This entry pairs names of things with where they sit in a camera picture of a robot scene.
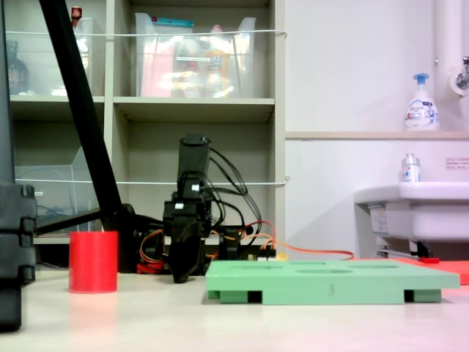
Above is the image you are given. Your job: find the black tripod leg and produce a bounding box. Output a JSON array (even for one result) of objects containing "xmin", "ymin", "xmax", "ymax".
[
  {"xmin": 34, "ymin": 208, "xmax": 103, "ymax": 236},
  {"xmin": 38, "ymin": 0, "xmax": 140, "ymax": 274}
]

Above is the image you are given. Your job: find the notched black stack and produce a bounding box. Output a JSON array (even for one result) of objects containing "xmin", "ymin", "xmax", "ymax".
[{"xmin": 0, "ymin": 182, "xmax": 37, "ymax": 334}]

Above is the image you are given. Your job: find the dark glass bottle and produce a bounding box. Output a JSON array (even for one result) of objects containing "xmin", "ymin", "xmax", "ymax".
[{"xmin": 6, "ymin": 40, "xmax": 29, "ymax": 96}]

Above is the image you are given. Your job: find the small brown red-capped bottle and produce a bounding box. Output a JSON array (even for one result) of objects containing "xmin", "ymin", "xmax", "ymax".
[{"xmin": 70, "ymin": 5, "xmax": 84, "ymax": 29}]

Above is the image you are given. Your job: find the circuit board with wires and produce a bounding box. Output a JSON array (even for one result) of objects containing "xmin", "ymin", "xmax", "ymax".
[{"xmin": 247, "ymin": 251, "xmax": 287, "ymax": 263}]

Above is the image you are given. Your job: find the black cable bundle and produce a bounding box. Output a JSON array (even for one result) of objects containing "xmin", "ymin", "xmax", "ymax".
[{"xmin": 201, "ymin": 146, "xmax": 263, "ymax": 241}]

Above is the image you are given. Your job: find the red cylinder block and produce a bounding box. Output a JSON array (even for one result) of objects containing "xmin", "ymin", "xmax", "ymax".
[{"xmin": 68, "ymin": 230, "xmax": 119, "ymax": 294}]

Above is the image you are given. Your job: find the dark grey upright post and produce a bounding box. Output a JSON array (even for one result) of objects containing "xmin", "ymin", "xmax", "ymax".
[{"xmin": 0, "ymin": 0, "xmax": 16, "ymax": 186}]

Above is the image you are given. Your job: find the beige shelf unit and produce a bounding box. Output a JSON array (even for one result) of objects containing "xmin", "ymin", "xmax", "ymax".
[{"xmin": 0, "ymin": 0, "xmax": 287, "ymax": 272}]

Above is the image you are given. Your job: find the orange cable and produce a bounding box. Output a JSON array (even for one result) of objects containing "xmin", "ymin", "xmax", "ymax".
[{"xmin": 210, "ymin": 219, "xmax": 355, "ymax": 262}]

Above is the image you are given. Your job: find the red clamp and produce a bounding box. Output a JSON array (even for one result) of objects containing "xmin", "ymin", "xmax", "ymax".
[{"xmin": 137, "ymin": 258, "xmax": 165, "ymax": 274}]

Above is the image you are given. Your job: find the orange bottle with pink cap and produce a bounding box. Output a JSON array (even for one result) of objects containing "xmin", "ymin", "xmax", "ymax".
[{"xmin": 204, "ymin": 24, "xmax": 231, "ymax": 98}]

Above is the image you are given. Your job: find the large clear storage bin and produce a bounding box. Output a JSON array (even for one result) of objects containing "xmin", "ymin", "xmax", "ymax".
[{"xmin": 134, "ymin": 12, "xmax": 257, "ymax": 99}]

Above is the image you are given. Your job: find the black table clamp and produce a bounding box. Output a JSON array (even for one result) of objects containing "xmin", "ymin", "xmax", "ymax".
[{"xmin": 218, "ymin": 226, "xmax": 241, "ymax": 263}]

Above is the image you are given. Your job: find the wall notice sticker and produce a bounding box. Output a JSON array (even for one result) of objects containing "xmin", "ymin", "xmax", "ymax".
[{"xmin": 445, "ymin": 156, "xmax": 469, "ymax": 172}]

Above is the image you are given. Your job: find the white sink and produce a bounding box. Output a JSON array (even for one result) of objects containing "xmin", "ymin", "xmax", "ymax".
[{"xmin": 353, "ymin": 181, "xmax": 469, "ymax": 243}]

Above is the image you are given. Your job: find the green shape sorter board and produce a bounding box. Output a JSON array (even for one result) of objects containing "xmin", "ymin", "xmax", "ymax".
[{"xmin": 204, "ymin": 259, "xmax": 461, "ymax": 306}]

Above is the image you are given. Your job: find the small clear sanitizer bottle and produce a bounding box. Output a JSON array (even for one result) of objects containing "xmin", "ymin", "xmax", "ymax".
[{"xmin": 399, "ymin": 153, "xmax": 422, "ymax": 183}]

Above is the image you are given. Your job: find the clear plastic storage bin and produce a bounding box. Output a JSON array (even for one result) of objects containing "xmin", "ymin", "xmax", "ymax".
[{"xmin": 5, "ymin": 17, "xmax": 95, "ymax": 97}]

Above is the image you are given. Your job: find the clear slanted plastic bin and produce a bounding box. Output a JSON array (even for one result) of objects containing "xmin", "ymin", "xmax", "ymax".
[{"xmin": 14, "ymin": 146, "xmax": 103, "ymax": 238}]

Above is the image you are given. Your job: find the white cord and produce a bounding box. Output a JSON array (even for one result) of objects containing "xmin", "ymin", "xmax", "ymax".
[
  {"xmin": 5, "ymin": 29, "xmax": 289, "ymax": 40},
  {"xmin": 14, "ymin": 175, "xmax": 291, "ymax": 186}
]

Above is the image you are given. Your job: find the metal faucet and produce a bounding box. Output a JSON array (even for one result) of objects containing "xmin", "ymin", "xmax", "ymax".
[{"xmin": 449, "ymin": 55, "xmax": 469, "ymax": 97}]

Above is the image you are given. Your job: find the white foam soap bottle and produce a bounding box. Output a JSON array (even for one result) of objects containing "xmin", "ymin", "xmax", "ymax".
[{"xmin": 402, "ymin": 72, "xmax": 440, "ymax": 132}]

